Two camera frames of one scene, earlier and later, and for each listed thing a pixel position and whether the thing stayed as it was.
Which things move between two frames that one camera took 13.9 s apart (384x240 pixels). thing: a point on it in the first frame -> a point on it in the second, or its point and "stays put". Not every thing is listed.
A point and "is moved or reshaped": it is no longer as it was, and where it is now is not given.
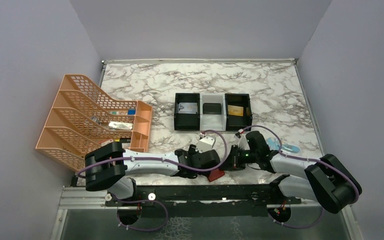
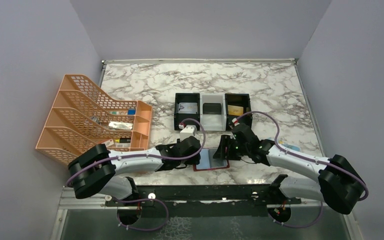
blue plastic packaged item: x=274 y=145 stays put
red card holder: x=215 y=174 is moved or reshaped
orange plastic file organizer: x=82 y=119 stays put
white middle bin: x=212 y=111 stays put
